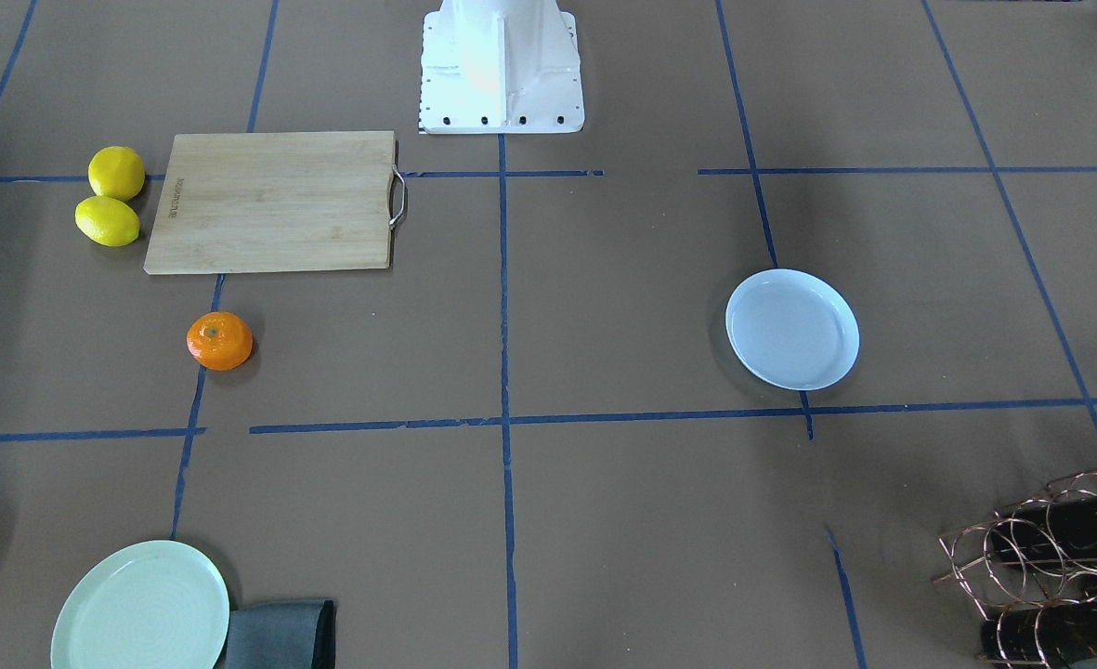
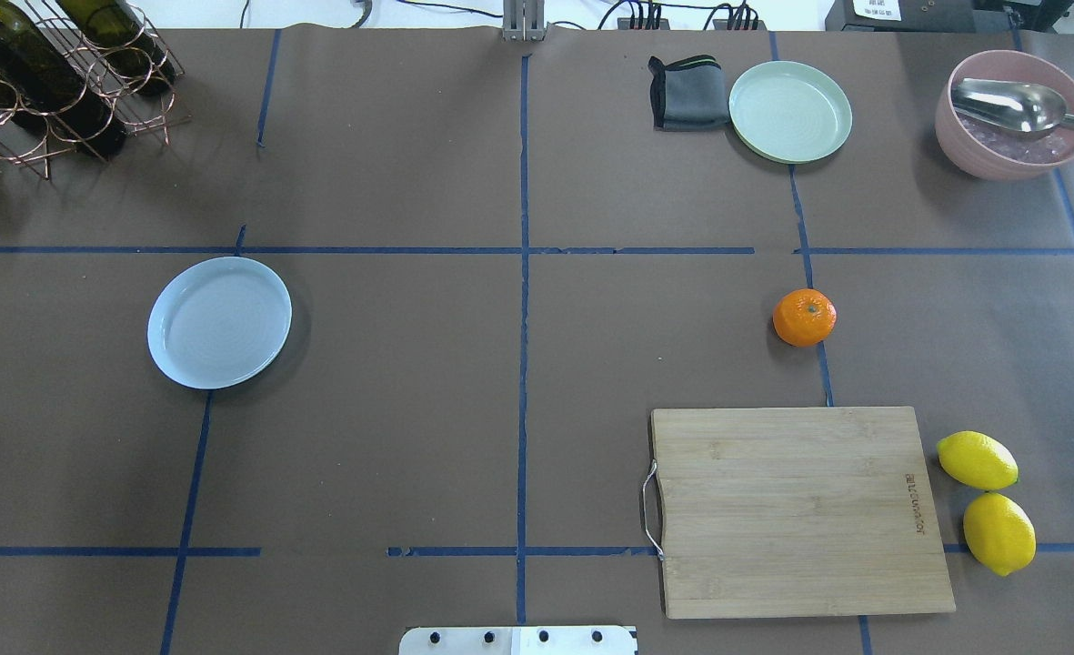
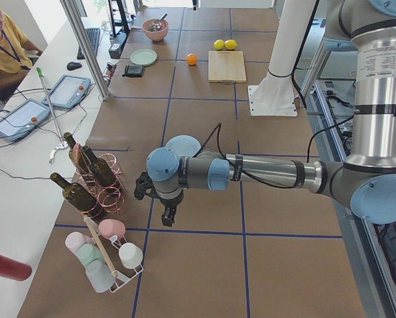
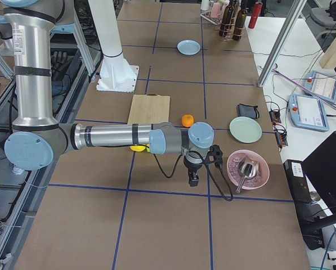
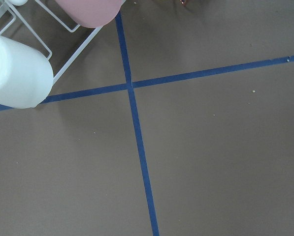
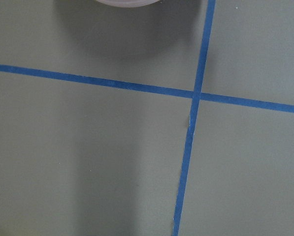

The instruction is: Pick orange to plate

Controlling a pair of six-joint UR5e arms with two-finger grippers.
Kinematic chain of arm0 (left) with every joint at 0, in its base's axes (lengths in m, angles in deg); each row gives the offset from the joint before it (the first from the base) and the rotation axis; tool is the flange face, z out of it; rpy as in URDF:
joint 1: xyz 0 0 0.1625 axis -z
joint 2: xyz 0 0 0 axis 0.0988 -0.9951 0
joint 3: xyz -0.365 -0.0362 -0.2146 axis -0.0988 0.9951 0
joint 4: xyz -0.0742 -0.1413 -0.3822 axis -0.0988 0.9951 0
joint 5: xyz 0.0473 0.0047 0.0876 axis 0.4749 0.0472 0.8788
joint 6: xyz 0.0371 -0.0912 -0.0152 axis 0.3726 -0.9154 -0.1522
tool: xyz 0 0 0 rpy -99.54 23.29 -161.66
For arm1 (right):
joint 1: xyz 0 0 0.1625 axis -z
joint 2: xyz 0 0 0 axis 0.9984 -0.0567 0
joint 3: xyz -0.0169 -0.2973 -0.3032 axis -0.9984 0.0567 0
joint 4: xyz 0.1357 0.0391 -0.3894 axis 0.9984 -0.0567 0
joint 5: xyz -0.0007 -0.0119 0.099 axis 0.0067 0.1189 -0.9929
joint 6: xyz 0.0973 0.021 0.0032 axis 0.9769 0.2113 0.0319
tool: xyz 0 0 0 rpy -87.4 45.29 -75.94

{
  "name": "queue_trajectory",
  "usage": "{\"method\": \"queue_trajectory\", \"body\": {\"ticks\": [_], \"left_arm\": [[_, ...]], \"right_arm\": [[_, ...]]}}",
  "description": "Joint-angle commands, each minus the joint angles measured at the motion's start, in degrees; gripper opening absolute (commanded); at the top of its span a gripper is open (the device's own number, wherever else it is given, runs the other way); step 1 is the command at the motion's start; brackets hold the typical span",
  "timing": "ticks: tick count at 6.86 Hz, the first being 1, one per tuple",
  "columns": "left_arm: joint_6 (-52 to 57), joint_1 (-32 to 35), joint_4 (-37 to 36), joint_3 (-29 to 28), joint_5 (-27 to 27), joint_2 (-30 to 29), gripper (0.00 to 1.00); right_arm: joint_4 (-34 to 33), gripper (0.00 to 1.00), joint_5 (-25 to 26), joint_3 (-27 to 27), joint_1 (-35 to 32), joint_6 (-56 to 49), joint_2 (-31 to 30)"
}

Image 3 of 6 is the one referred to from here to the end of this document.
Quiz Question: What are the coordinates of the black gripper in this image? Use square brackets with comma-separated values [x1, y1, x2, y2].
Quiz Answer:
[134, 172, 184, 227]

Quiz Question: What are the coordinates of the orange fruit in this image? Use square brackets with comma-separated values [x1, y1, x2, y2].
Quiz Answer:
[186, 54, 198, 66]

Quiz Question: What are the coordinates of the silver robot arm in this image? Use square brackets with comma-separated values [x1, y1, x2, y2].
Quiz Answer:
[134, 1, 396, 226]

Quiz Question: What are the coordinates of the light green plate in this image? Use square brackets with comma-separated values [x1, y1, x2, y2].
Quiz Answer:
[129, 49, 158, 66]

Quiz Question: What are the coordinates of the white cup on rack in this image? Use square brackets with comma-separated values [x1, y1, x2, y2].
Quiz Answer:
[119, 242, 143, 269]

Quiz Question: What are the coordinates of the pink cup on rack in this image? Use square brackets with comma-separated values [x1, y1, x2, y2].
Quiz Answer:
[98, 219, 126, 239]

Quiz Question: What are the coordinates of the dark wine bottle middle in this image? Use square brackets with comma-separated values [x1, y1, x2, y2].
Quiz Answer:
[82, 145, 119, 188]

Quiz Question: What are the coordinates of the dark wine bottle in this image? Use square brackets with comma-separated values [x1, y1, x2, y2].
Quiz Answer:
[63, 132, 87, 174]
[50, 172, 103, 220]
[82, 145, 119, 188]

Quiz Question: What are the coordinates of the mint green cup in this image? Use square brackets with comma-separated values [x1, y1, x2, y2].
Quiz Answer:
[75, 243, 105, 268]

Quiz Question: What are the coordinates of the light grey cup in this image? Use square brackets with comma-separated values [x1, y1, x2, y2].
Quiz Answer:
[86, 260, 115, 293]

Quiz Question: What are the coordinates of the dark wine bottle lower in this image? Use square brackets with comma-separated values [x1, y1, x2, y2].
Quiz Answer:
[50, 172, 103, 220]

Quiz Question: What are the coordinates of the pale pink cup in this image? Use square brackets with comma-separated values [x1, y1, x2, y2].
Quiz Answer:
[65, 232, 95, 256]

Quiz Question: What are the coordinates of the dark wine bottle upper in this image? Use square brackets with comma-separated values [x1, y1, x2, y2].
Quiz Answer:
[63, 132, 87, 174]

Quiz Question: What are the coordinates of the reacher grabber stick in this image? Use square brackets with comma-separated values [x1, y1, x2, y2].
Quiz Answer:
[36, 67, 68, 164]

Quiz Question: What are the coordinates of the dark grey folded cloth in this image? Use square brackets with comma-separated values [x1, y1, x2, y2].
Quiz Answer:
[122, 64, 145, 78]

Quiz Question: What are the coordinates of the wooden cutting board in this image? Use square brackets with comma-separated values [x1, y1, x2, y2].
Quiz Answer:
[208, 50, 247, 83]

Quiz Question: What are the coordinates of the teach pendant tablet far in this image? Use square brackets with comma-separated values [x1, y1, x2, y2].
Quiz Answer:
[48, 74, 91, 110]

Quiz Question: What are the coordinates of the teach pendant tablet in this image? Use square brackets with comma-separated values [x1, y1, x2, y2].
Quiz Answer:
[48, 74, 91, 110]
[0, 99, 50, 141]

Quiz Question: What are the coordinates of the red thermos bottle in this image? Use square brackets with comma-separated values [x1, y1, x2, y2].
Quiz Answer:
[0, 255, 32, 282]

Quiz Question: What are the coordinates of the teach pendant tablet near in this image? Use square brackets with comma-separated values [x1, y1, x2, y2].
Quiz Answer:
[0, 99, 50, 141]

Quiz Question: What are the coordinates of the yellow lemon left one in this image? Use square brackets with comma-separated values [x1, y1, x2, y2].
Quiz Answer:
[214, 39, 225, 51]

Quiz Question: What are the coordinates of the yellow lemon one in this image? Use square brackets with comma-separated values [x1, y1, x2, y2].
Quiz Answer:
[214, 39, 225, 51]
[224, 39, 237, 50]

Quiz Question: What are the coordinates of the black computer mouse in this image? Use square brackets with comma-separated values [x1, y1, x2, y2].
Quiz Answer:
[66, 62, 82, 71]

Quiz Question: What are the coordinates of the yellow lemon right one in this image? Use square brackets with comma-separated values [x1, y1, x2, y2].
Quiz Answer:
[224, 39, 237, 50]

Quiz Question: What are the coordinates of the pink bowl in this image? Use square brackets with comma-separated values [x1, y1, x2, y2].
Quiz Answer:
[142, 19, 168, 42]

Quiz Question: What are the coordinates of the metal spoon in bowl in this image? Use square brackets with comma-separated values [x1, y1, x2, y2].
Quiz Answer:
[147, 13, 168, 32]

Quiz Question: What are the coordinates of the black keyboard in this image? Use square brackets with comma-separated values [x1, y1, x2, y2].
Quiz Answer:
[76, 27, 100, 60]

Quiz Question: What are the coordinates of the person in yellow shirt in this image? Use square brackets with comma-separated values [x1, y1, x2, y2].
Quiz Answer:
[0, 8, 42, 91]

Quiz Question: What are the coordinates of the white wire cup rack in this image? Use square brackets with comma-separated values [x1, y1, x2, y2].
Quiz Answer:
[84, 217, 143, 293]

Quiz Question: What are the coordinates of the copper wire bottle rack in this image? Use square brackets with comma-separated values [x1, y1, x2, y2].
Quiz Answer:
[76, 146, 125, 215]

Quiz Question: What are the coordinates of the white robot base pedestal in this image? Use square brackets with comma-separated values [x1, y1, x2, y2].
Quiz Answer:
[248, 0, 318, 117]

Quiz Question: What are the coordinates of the aluminium frame post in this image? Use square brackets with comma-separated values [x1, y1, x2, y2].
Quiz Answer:
[60, 0, 110, 101]

